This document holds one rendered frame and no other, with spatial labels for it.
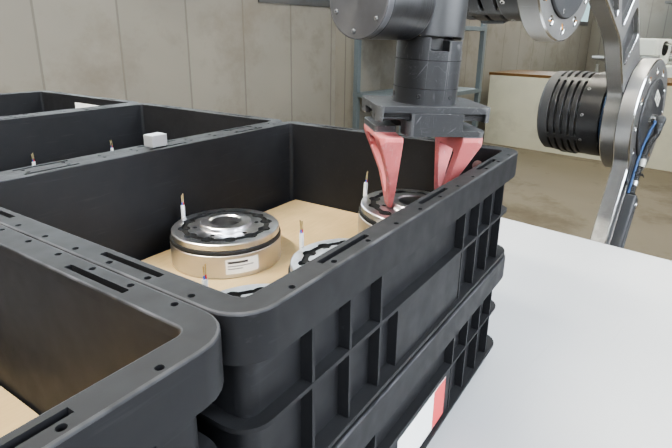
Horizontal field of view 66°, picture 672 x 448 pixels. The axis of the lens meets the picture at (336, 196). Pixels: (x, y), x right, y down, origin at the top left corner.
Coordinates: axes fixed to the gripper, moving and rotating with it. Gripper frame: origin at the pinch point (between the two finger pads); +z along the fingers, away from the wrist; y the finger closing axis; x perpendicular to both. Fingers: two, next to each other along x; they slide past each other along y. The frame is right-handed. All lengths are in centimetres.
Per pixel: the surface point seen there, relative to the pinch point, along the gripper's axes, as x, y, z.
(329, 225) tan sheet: 9.0, -6.5, 6.4
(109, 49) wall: 248, -85, 3
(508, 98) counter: 433, 242, 48
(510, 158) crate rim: -1.3, 8.5, -4.2
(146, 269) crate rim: -21.5, -20.5, -4.0
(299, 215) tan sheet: 12.8, -9.6, 6.6
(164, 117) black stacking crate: 37.1, -28.1, -0.5
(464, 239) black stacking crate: -6.5, 2.5, 1.6
